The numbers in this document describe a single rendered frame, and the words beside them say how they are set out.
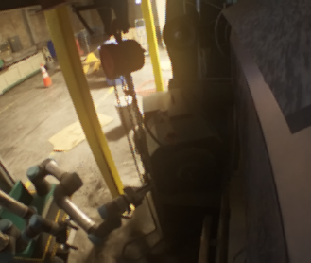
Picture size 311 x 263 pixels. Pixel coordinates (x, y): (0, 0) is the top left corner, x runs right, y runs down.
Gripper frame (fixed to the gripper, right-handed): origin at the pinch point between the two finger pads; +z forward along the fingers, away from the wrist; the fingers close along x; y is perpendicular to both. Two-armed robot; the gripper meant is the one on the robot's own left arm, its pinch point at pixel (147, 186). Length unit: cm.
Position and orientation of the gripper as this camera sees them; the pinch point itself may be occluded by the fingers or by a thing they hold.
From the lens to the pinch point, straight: 120.9
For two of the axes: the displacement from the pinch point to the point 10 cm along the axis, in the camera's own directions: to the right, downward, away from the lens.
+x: -5.6, -3.6, 7.5
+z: 8.2, -4.1, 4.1
